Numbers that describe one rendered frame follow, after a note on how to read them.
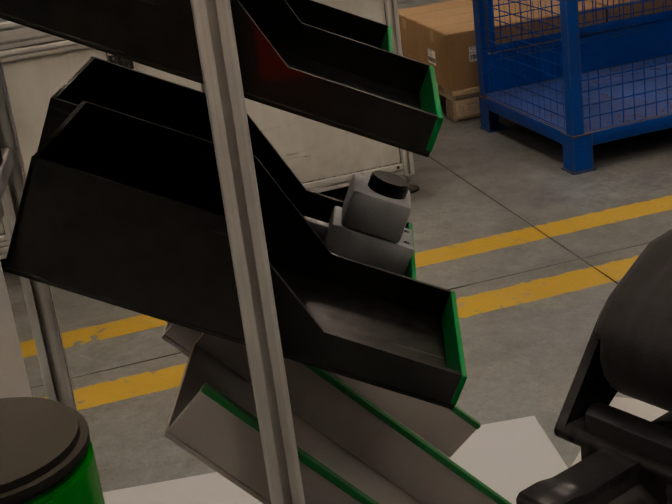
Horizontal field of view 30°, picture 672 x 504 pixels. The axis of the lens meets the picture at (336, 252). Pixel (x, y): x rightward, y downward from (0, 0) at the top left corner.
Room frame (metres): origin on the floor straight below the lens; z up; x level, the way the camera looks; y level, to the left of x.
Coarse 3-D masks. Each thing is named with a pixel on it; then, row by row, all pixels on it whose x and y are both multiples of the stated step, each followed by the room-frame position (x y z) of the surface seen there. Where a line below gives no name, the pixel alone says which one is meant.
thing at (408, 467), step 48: (192, 384) 0.76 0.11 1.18; (240, 384) 0.80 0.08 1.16; (288, 384) 0.81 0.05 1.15; (336, 384) 0.81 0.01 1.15; (192, 432) 0.69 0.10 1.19; (240, 432) 0.69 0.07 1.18; (336, 432) 0.81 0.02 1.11; (384, 432) 0.80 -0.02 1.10; (240, 480) 0.69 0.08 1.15; (336, 480) 0.68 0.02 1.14; (384, 480) 0.80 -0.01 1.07; (432, 480) 0.80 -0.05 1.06
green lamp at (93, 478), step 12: (84, 456) 0.26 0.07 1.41; (84, 468) 0.26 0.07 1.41; (96, 468) 0.27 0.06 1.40; (72, 480) 0.25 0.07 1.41; (84, 480) 0.26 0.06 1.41; (96, 480) 0.26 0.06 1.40; (48, 492) 0.25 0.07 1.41; (60, 492) 0.25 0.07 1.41; (72, 492) 0.25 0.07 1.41; (84, 492) 0.26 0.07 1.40; (96, 492) 0.26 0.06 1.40
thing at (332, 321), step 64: (64, 128) 0.76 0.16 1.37; (128, 128) 0.81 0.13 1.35; (64, 192) 0.69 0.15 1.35; (128, 192) 0.69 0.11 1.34; (192, 192) 0.81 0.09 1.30; (64, 256) 0.69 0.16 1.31; (128, 256) 0.69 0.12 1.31; (192, 256) 0.68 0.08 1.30; (320, 256) 0.80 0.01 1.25; (192, 320) 0.68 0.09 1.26; (320, 320) 0.74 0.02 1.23; (384, 320) 0.77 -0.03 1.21; (448, 320) 0.77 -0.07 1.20; (384, 384) 0.68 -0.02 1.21; (448, 384) 0.67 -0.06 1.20
